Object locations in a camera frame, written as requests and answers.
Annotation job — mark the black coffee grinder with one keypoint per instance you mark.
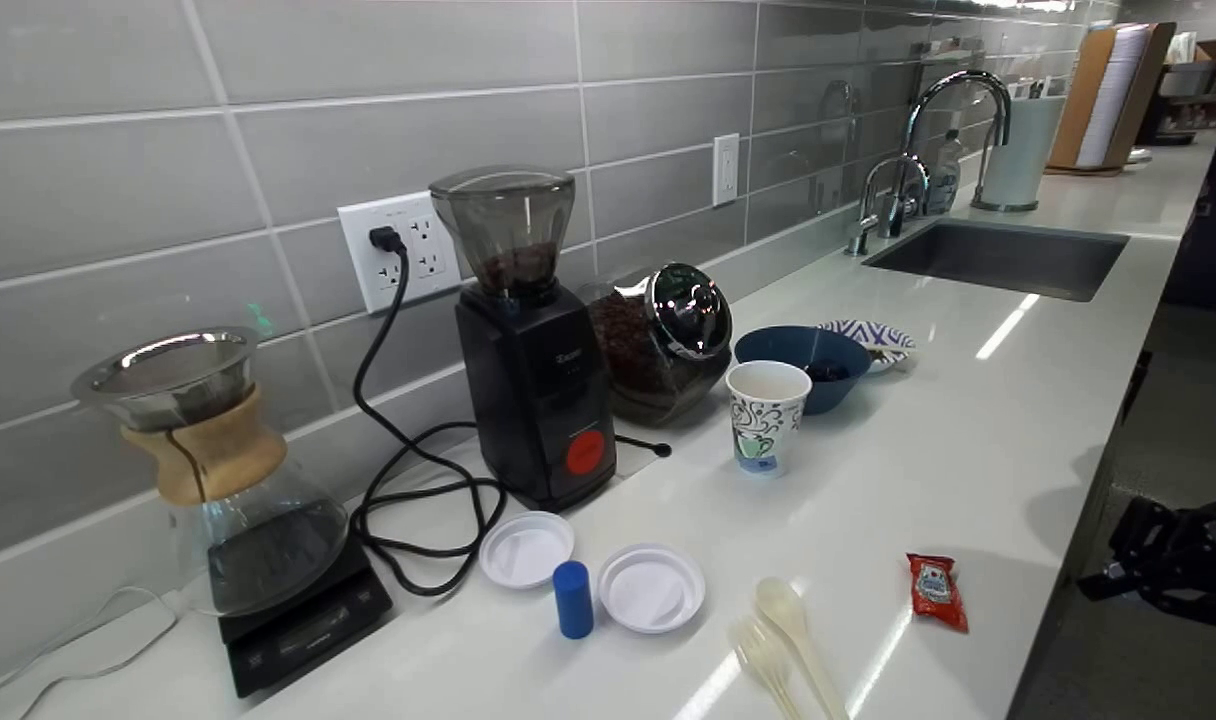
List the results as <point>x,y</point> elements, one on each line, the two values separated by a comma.
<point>531,349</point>

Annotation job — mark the patterned paper cup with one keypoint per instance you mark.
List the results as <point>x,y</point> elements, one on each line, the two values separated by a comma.
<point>767,402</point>

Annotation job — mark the white plastic lid left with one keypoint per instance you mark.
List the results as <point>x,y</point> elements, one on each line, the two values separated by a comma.
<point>524,550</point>

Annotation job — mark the white plastic lid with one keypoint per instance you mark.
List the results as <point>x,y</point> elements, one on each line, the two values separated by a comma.
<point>649,588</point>
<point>524,550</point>

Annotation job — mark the small blue cylinder cap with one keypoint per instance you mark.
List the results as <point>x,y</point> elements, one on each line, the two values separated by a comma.
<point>572,602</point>

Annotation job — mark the dark blue bowl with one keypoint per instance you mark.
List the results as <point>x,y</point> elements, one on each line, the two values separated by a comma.
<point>830,358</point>

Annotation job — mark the white plastic lid right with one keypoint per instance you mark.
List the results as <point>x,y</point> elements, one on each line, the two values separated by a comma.
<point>649,588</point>

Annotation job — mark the blue patterned plate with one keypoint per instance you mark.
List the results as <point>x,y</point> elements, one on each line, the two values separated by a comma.
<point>880,340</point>

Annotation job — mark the white plastic spoon upper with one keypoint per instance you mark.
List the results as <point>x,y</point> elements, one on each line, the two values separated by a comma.
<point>789,619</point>

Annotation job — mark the white plastic spoon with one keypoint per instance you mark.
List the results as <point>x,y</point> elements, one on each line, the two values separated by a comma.
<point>767,664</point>
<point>789,619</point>

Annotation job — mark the white plastic spoon lower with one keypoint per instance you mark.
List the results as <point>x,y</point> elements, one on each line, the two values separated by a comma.
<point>767,664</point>

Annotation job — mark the chrome kitchen faucet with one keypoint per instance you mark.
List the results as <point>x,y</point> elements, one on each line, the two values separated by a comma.
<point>940,173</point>

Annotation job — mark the small chrome side tap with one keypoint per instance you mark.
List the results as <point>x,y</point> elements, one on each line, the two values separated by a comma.
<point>890,197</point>

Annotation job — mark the red ketchup packet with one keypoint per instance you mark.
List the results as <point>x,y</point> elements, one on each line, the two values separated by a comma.
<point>934,588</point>

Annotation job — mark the glass pour-over coffee carafe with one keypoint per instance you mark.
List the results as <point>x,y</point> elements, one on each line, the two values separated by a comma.
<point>190,402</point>

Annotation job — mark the black digital coffee scale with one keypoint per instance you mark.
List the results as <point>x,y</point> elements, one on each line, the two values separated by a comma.
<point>284,642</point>

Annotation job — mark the pale green canister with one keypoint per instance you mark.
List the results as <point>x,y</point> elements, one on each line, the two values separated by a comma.
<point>1009,173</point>

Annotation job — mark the dark undermount sink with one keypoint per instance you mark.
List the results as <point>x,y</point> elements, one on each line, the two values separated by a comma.
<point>1018,256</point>

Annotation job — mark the white wall power outlet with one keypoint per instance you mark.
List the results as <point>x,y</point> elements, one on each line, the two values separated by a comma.
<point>399,248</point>

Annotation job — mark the white wall light switch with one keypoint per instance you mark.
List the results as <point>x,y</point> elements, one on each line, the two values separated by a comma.
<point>724,165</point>

